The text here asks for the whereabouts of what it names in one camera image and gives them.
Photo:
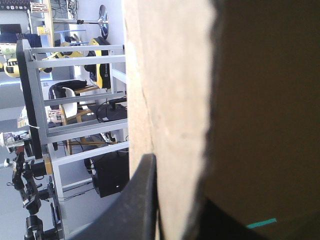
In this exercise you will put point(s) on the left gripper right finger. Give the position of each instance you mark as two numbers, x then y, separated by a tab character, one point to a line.
215	225

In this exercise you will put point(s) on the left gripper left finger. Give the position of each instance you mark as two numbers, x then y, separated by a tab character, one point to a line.
140	200

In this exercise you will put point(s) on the brown cardboard box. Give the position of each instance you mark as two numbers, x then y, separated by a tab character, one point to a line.
175	87

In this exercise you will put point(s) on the black jointed arm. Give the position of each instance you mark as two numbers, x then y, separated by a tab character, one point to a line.
28	190

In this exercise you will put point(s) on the black computer tower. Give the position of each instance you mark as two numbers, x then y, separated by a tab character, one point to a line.
111	175

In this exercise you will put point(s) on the white chair with wooden legs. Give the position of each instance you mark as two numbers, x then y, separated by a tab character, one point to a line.
68	102

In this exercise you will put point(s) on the yellow robot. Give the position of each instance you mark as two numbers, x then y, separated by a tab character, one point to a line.
102	67

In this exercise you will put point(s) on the chrome bar stool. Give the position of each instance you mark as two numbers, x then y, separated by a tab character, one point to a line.
103	21

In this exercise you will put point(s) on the white metal frame table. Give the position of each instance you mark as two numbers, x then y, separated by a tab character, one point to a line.
37	100

